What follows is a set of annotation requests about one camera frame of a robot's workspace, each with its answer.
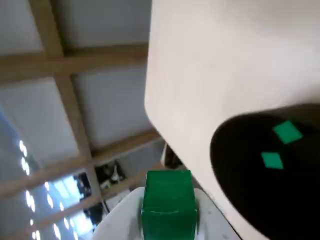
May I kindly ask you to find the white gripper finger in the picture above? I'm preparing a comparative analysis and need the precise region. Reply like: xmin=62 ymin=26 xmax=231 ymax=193
xmin=91 ymin=186 xmax=146 ymax=240
xmin=191 ymin=187 xmax=241 ymax=240

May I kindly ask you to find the green cube block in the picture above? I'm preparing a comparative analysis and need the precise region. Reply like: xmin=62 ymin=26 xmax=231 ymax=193
xmin=271 ymin=120 xmax=305 ymax=145
xmin=260 ymin=151 xmax=285 ymax=170
xmin=140 ymin=169 xmax=199 ymax=240

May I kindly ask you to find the black plastic cup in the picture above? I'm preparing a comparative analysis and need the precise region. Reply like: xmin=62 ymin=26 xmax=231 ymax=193
xmin=209 ymin=103 xmax=320 ymax=240

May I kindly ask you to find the wooden frame partition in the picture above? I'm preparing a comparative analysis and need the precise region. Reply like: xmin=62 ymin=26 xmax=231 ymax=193
xmin=0 ymin=0 xmax=166 ymax=240

